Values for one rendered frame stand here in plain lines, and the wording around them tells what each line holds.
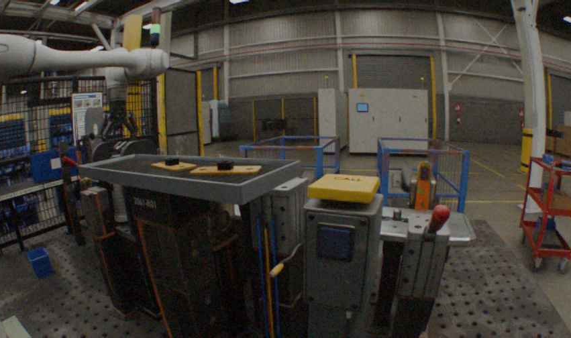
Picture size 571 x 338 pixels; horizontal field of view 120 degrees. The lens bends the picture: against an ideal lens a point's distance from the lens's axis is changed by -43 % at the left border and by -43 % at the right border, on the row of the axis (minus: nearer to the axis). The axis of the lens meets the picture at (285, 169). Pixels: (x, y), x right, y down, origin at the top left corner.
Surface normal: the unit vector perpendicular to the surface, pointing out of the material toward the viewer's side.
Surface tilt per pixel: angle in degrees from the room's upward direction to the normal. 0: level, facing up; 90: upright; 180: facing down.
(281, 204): 90
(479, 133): 90
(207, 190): 90
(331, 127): 90
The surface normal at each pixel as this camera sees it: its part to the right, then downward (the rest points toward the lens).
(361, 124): -0.29, 0.19
